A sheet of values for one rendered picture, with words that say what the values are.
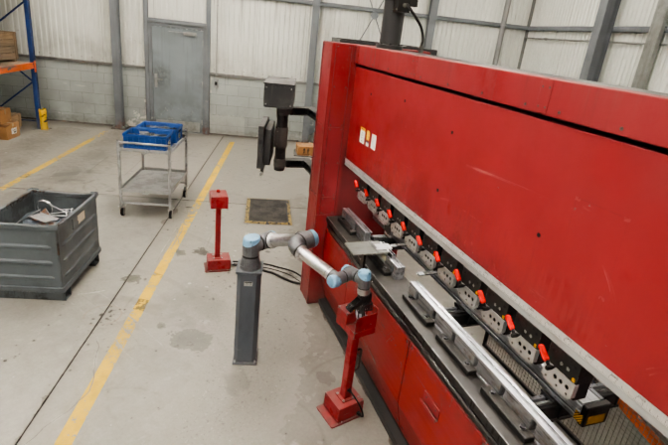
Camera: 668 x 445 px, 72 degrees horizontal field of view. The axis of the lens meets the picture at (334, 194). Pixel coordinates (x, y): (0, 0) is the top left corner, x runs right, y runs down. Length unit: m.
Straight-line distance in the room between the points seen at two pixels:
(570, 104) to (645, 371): 0.92
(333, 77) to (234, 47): 6.52
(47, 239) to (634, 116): 3.96
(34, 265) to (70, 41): 7.06
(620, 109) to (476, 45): 8.97
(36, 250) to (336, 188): 2.47
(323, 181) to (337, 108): 0.61
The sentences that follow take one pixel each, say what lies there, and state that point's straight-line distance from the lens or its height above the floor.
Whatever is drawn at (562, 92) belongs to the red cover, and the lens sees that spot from 1.95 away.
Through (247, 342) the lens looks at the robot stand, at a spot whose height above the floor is 0.20.
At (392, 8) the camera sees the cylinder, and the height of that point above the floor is 2.57.
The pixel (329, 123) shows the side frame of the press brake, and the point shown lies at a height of 1.68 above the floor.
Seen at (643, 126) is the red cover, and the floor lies 2.21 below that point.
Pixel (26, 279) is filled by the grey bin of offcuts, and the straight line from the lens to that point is 4.59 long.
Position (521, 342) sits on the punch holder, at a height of 1.23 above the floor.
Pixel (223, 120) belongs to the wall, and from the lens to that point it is 10.28.
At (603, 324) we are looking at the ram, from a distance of 1.89.
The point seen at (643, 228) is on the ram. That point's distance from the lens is 1.74.
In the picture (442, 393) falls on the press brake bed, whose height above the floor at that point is 0.72.
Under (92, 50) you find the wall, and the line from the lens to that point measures 10.77.
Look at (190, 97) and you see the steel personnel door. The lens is 10.29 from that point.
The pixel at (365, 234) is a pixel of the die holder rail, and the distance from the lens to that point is 3.56.
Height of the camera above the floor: 2.38
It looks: 20 degrees down
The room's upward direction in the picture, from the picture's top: 6 degrees clockwise
